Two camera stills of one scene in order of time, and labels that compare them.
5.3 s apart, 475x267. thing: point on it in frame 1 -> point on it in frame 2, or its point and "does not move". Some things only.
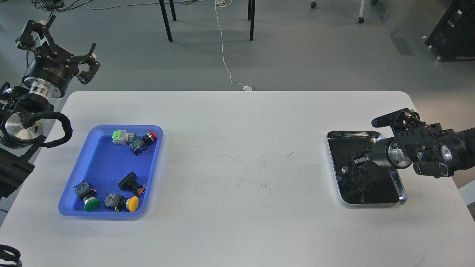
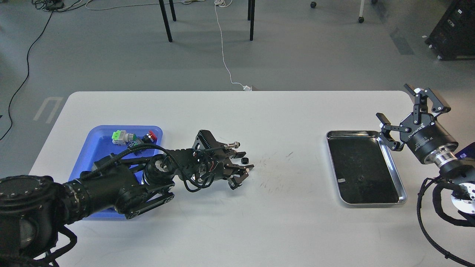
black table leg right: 252,19 does not move
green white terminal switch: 121,137 does not move
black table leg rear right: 249,10 does not move
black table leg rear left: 173,10 does not move
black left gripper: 51,68 -> 207,164
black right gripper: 377,154 -> 425,139
